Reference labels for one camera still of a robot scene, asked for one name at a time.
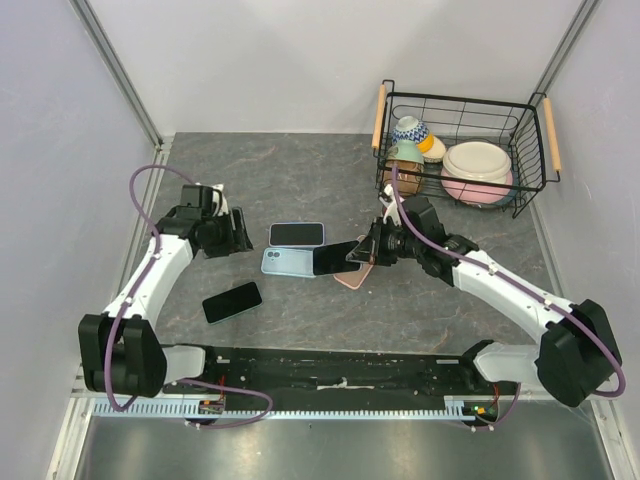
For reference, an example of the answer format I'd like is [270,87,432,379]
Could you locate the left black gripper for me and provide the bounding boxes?
[203,207,254,260]

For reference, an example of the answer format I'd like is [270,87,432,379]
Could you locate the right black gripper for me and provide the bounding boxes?
[348,217,422,267]

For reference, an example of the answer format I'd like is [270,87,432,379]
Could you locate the pink phone case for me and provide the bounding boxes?
[333,264,373,290]

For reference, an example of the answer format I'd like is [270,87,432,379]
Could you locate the white-edged black phone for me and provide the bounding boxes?
[312,240,361,276]

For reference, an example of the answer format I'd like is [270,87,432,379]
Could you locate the lavender phone case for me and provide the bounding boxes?
[268,221,327,249]

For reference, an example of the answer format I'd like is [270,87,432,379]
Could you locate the light blue phone case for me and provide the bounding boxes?
[261,247,315,278]

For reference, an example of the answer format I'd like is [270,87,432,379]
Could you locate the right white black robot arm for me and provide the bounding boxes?
[347,220,626,407]

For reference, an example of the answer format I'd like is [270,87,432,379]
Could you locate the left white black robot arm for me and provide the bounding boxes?
[78,207,253,397]

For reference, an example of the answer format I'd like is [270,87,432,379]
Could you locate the teal-edged black phone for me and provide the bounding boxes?
[202,282,263,324]

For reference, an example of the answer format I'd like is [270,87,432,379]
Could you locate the green brown bowl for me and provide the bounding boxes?
[383,139,424,196]

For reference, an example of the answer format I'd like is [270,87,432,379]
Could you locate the yellow white bowl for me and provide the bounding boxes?
[422,135,447,164]

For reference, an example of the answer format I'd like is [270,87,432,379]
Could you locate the pink bowl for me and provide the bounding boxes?
[441,176,513,206]

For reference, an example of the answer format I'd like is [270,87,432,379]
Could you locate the blue patterned bowl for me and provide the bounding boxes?
[392,116,433,151]

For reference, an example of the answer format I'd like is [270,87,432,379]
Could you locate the cream plate stack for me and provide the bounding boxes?
[443,141,511,184]

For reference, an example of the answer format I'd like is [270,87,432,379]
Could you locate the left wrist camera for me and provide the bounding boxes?
[176,184,229,220]

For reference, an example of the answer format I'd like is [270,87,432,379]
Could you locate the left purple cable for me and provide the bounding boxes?
[105,164,275,432]

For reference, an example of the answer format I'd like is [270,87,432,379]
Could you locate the purple cable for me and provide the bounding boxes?
[390,160,627,434]
[105,164,275,432]

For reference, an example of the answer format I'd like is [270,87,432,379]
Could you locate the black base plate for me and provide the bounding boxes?
[162,344,521,407]

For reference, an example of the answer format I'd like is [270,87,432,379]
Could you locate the black wire dish basket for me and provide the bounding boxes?
[371,79,562,216]

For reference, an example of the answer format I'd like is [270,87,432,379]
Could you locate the light blue cable duct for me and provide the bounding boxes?
[91,397,476,421]

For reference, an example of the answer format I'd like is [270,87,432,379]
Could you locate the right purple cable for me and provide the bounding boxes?
[390,160,627,434]

